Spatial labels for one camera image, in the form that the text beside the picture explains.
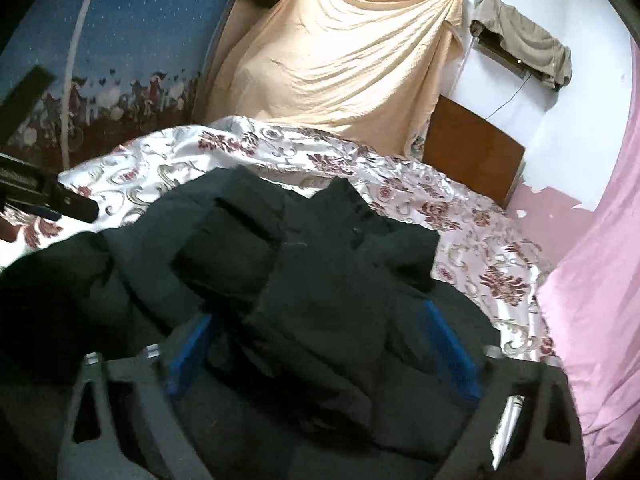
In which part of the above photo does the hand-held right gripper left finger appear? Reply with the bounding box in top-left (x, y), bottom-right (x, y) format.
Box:
top-left (57, 310), bottom-right (221, 480)

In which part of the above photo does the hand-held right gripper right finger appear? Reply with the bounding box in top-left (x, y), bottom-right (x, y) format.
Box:
top-left (422, 301), bottom-right (586, 480)

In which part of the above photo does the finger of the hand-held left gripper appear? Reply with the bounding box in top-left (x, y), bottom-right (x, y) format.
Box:
top-left (0, 65), bottom-right (56, 128)
top-left (47, 180), bottom-right (99, 223)

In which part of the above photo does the black padded jacket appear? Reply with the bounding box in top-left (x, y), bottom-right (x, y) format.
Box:
top-left (0, 164), bottom-right (501, 480)

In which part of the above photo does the white curved pipe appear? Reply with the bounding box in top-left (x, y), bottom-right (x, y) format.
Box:
top-left (61, 0), bottom-right (108, 172)

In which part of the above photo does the pink cloth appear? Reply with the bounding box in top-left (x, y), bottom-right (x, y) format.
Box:
top-left (537, 35), bottom-right (640, 480)

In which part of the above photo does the floral satin bedspread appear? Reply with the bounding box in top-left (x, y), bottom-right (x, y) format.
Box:
top-left (0, 115), bottom-right (557, 467)

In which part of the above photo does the brown wooden headboard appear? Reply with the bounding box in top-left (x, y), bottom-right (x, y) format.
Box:
top-left (423, 94), bottom-right (526, 209)

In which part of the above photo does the beige hanging cloth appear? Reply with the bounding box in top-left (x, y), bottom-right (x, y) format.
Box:
top-left (204, 0), bottom-right (465, 157)

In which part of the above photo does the blue printed wall cloth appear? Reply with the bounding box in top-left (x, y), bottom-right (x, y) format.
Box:
top-left (0, 0), bottom-right (246, 161)

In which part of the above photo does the thin black cable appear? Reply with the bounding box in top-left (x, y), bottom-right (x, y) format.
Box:
top-left (482, 71), bottom-right (534, 122)

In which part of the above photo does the wall-mounted air conditioner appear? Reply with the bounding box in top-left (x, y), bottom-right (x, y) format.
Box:
top-left (475, 35), bottom-right (532, 79)

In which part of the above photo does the olive cloth-covered wall unit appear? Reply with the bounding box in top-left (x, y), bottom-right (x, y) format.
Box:
top-left (470, 0), bottom-right (572, 92)

